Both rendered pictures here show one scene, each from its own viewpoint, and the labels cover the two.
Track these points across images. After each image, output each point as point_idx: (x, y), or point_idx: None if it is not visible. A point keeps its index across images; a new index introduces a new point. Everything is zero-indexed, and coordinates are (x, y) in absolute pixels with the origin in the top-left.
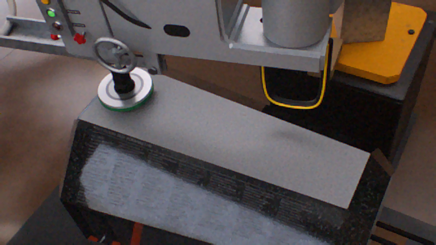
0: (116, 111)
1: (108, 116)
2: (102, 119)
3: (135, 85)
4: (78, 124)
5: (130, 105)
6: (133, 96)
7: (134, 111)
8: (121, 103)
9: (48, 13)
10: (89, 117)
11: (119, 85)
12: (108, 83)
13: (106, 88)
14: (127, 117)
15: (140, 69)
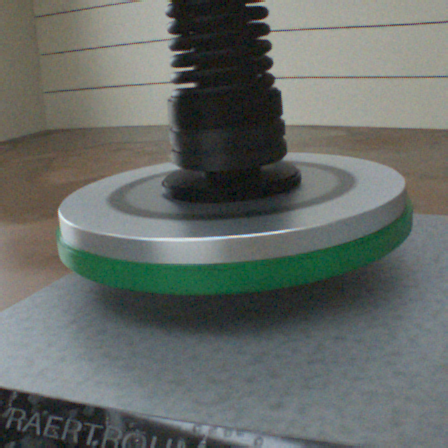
0: (200, 287)
1: (125, 352)
2: (77, 367)
3: (304, 178)
4: None
5: (321, 231)
6: (321, 201)
7: (317, 319)
8: (239, 226)
9: None
10: None
11: (216, 133)
12: (119, 188)
13: (114, 198)
14: (279, 349)
15: (295, 153)
